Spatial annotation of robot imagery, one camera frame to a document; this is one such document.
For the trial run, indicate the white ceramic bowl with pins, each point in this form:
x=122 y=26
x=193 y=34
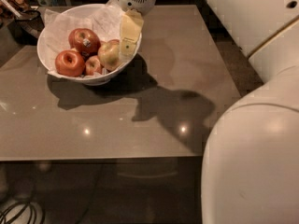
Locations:
x=107 y=21

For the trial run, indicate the red apple front left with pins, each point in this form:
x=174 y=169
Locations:
x=69 y=63

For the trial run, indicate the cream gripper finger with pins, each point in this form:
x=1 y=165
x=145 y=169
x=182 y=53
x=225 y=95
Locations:
x=130 y=32

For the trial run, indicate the green red apple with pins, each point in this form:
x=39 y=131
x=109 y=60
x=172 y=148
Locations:
x=109 y=54

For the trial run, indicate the small red yellow apple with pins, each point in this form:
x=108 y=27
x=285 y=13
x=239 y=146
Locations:
x=93 y=66

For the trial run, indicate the dark bag with strap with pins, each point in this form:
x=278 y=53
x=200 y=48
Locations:
x=27 y=29

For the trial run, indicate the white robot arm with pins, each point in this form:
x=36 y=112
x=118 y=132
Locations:
x=250 y=167

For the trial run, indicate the red apple with sticker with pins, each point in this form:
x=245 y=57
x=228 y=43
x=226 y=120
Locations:
x=85 y=41

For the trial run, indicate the white crumpled paper liner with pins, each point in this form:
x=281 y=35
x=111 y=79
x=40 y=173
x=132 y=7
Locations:
x=103 y=19

